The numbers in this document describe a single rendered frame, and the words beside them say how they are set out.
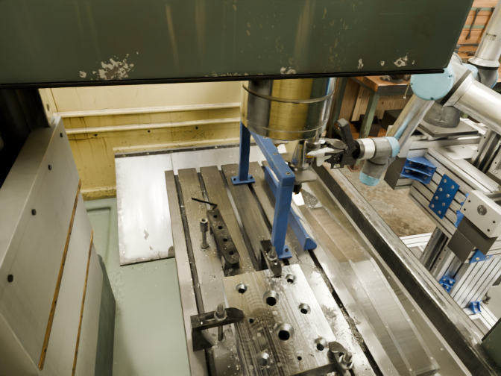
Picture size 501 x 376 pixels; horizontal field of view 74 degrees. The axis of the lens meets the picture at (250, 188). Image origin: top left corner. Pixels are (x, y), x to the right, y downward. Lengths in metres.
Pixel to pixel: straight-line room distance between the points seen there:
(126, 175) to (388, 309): 1.27
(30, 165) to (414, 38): 0.63
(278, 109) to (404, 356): 0.96
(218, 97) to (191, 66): 1.26
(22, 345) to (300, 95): 0.51
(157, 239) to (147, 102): 0.63
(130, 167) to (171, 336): 0.84
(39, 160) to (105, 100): 1.00
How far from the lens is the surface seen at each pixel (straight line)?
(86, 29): 0.41
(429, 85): 1.14
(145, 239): 1.55
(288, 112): 0.53
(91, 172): 1.84
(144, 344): 1.31
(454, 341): 1.39
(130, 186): 1.68
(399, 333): 1.33
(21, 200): 0.60
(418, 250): 2.44
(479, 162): 1.65
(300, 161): 0.98
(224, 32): 0.42
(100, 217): 1.85
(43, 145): 0.74
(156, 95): 1.64
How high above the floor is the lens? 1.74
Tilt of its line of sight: 36 degrees down
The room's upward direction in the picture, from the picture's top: 4 degrees clockwise
